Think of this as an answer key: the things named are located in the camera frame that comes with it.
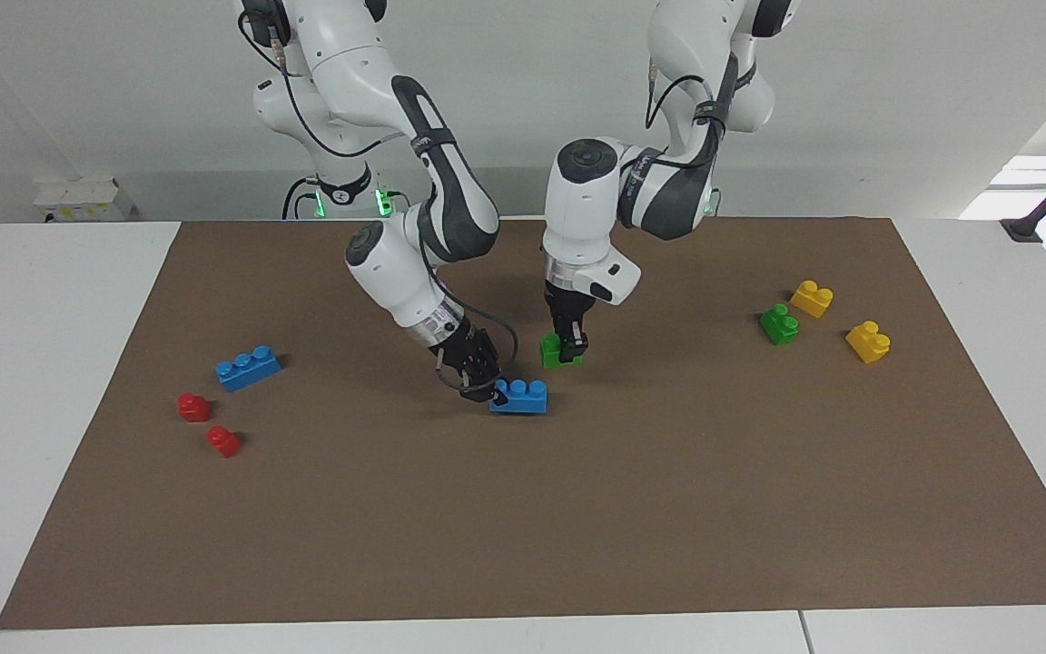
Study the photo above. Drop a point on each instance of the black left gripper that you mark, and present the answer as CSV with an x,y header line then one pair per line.
x,y
567,304

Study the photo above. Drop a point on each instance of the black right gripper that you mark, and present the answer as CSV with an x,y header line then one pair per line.
x,y
468,359

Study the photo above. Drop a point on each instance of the green two-stud toy block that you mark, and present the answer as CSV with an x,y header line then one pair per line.
x,y
779,326
555,354

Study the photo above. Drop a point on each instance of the blue three-stud toy block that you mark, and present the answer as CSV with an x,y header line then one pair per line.
x,y
248,371
523,400

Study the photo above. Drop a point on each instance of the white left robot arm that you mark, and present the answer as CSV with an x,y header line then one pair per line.
x,y
587,218

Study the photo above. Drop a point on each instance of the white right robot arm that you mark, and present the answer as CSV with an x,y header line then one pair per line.
x,y
396,272

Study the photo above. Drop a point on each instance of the yellow two-stud toy block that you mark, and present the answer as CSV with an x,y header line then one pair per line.
x,y
868,343
811,300

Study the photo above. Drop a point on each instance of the red single-stud toy block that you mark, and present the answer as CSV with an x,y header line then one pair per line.
x,y
193,408
224,442

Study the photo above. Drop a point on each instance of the brown table mat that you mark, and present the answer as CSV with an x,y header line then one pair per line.
x,y
523,527

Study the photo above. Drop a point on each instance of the white box with labels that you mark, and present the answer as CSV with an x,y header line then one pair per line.
x,y
83,200

